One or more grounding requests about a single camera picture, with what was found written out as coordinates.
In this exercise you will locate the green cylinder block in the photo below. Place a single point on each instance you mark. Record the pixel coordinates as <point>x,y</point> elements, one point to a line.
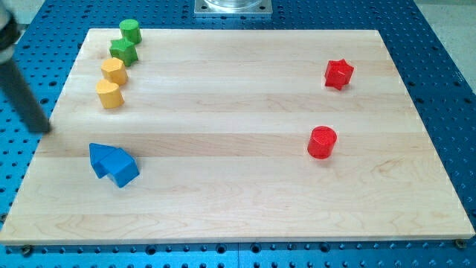
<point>130,29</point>

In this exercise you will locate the blue triangle block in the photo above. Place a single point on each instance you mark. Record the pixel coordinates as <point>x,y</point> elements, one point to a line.
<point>97,152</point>

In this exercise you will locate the red cylinder block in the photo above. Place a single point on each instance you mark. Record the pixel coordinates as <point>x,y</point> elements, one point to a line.
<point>322,142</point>

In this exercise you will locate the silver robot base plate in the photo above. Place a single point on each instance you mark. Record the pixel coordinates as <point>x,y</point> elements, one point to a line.
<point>232,7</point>

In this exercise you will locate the grey black tool mount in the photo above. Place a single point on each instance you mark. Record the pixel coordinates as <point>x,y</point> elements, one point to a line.
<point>10,33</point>

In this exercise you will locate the yellow heart block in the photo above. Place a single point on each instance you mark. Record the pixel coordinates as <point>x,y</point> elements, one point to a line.
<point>109,94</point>

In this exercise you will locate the green star block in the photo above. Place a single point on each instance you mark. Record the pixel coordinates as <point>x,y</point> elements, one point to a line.
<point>124,50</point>

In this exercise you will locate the red star block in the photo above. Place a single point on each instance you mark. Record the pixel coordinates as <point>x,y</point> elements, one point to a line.
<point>338,74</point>

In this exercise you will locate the yellow hexagon block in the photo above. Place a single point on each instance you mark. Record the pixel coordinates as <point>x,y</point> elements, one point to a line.
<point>114,70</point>

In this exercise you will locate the light wooden board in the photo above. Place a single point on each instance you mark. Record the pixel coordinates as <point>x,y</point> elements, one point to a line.
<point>218,122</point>

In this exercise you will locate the blue cube block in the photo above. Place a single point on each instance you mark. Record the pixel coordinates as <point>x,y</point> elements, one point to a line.
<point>119,166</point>

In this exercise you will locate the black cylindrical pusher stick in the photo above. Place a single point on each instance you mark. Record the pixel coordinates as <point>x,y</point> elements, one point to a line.
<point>22,99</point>

